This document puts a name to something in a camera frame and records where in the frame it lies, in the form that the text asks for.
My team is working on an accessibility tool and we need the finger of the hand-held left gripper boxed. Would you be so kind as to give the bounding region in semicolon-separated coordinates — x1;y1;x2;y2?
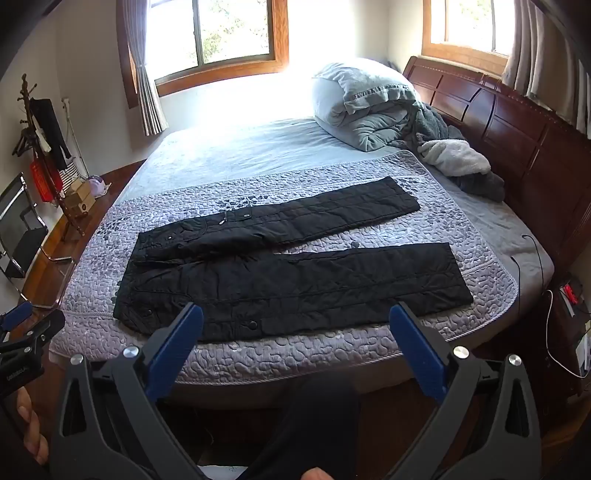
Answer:
0;308;66;356
0;301;34;332

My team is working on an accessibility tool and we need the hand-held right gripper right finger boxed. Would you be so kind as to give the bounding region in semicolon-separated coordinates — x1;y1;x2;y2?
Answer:
385;301;542;480

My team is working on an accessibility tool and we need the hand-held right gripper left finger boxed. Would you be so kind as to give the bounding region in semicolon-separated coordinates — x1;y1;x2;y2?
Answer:
50;301;206;480

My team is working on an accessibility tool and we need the person's left hand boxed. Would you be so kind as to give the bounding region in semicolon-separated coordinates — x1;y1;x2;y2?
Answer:
13;387;51;467

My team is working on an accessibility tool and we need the black metal chair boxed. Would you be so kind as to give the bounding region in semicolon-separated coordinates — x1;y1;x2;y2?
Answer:
0;173;77;296

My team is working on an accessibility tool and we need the grey quilted mattress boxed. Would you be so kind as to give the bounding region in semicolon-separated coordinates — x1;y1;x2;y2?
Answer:
48;148;520;386

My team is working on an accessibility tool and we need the person's leg in dark trousers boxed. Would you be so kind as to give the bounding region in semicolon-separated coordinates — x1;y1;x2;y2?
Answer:
240;371;362;480

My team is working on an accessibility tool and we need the dark wooden nightstand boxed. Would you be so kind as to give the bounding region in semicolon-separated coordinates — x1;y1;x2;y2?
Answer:
522;272;591;398

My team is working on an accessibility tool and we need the red bag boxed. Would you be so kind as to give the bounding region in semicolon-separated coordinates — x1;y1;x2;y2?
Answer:
30;157;63;204

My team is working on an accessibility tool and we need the striped cloth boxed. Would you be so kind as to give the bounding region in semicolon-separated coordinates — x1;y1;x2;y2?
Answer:
55;157;89;195

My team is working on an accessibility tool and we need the black hanging garment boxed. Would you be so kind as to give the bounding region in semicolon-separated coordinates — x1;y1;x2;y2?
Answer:
30;97;72;171

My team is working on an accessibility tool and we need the white fleece garment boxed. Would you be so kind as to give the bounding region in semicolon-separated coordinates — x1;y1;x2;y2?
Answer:
418;137;492;178

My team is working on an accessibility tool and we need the bed with grey-blue sheet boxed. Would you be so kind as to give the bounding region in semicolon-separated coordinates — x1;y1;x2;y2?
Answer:
48;115;555;407

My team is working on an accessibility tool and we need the wooden coat rack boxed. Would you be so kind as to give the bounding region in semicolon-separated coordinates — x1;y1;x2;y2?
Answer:
11;74;86;238

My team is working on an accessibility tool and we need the dark grey blanket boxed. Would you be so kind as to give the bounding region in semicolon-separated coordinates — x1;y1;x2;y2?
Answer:
406;102;506;204

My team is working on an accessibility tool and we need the dark wooden headboard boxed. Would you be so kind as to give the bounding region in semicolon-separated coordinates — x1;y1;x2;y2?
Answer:
403;55;591;278

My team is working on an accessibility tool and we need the grey tied curtain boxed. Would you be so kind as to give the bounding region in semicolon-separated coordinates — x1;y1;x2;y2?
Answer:
121;0;169;137

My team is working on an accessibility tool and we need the folded light blue duvet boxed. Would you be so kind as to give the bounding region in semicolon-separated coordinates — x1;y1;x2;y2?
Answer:
310;58;428;153

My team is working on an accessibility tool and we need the grey pleated curtain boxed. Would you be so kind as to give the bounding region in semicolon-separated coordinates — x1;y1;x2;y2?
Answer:
501;0;591;139

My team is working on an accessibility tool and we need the large wood-framed window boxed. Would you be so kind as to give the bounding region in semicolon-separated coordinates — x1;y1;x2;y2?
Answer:
115;0;291;97

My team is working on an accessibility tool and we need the small wood-framed window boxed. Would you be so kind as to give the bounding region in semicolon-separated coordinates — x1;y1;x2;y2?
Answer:
421;0;520;77

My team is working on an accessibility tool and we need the white cable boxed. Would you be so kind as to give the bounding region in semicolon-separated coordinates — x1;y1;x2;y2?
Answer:
545;290;585;378

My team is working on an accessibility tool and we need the black cable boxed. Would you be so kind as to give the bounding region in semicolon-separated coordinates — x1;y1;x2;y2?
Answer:
508;234;546;315

